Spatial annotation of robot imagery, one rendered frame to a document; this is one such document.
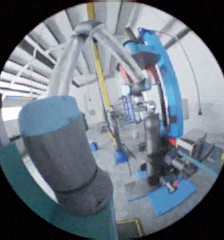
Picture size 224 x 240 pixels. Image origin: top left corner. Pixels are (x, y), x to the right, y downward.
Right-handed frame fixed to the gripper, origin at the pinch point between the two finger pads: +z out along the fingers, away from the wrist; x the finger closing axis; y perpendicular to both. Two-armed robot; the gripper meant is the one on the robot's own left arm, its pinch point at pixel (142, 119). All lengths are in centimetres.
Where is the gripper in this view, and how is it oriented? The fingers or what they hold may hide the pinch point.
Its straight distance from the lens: 80.4
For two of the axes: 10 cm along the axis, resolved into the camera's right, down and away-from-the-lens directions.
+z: 2.2, 9.6, 1.5
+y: 6.9, -2.7, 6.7
